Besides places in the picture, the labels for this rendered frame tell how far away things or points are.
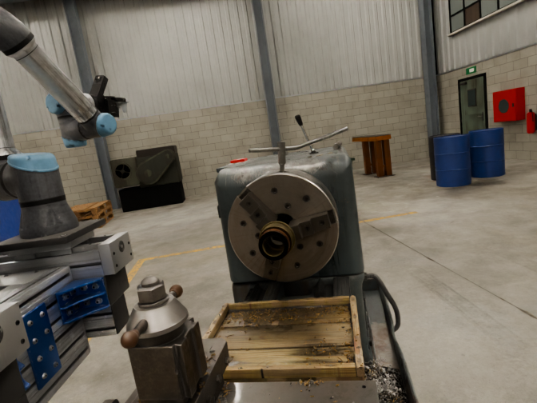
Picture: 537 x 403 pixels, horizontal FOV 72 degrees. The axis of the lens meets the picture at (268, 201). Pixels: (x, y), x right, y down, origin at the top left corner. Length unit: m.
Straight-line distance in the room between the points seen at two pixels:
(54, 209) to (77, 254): 0.14
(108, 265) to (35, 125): 11.09
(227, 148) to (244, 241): 9.90
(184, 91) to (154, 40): 1.56
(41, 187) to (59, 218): 0.10
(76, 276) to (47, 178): 0.28
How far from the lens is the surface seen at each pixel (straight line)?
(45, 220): 1.19
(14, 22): 1.30
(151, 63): 11.35
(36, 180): 1.19
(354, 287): 1.25
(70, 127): 1.47
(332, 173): 1.16
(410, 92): 12.37
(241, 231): 1.06
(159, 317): 0.50
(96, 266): 1.15
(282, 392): 0.61
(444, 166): 7.31
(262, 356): 0.85
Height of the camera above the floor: 1.34
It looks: 10 degrees down
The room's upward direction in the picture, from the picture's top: 8 degrees counter-clockwise
